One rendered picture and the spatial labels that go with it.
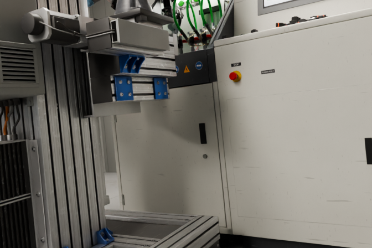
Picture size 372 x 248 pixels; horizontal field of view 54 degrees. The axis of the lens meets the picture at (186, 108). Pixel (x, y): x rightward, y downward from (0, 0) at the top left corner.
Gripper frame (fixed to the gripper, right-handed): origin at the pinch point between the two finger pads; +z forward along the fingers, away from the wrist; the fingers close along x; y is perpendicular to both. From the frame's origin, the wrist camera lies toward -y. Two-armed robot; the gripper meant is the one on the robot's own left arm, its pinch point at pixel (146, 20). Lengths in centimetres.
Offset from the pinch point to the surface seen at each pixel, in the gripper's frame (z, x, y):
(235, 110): 63, 40, 30
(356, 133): 98, 76, 24
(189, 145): 59, 15, 48
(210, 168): 73, 21, 52
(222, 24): 34.0, 33.9, -6.1
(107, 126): 12, -258, -3
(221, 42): 39, 44, 9
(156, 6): -5.7, -30.9, -31.5
